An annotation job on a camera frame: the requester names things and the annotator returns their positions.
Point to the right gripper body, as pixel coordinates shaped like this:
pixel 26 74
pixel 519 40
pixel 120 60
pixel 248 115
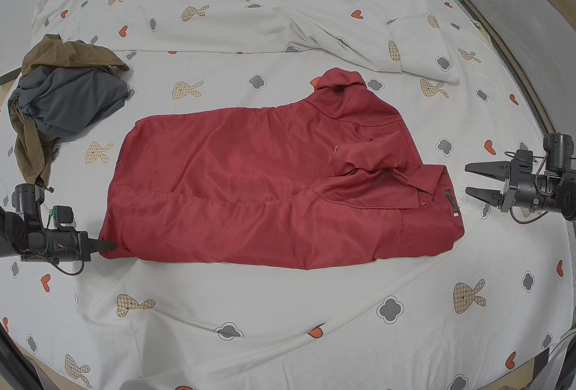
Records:
pixel 526 192

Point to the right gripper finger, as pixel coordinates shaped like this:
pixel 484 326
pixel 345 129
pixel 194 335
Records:
pixel 488 198
pixel 492 170

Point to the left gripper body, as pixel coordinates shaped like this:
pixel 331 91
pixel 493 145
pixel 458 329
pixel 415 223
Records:
pixel 65 246

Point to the red shirt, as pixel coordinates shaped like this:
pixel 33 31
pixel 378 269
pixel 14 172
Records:
pixel 225 190

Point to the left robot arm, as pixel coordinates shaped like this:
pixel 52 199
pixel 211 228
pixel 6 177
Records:
pixel 24 199

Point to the bed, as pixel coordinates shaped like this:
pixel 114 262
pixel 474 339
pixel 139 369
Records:
pixel 270 311

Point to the brown garment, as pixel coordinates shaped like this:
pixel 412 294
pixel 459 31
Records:
pixel 29 154

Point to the dark grey garment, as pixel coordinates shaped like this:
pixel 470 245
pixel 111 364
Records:
pixel 67 100

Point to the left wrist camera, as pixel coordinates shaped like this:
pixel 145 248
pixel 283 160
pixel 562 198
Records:
pixel 62 217

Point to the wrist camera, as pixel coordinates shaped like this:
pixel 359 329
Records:
pixel 524 156
pixel 62 217

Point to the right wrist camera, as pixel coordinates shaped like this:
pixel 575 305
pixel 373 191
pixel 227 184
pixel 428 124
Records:
pixel 524 156

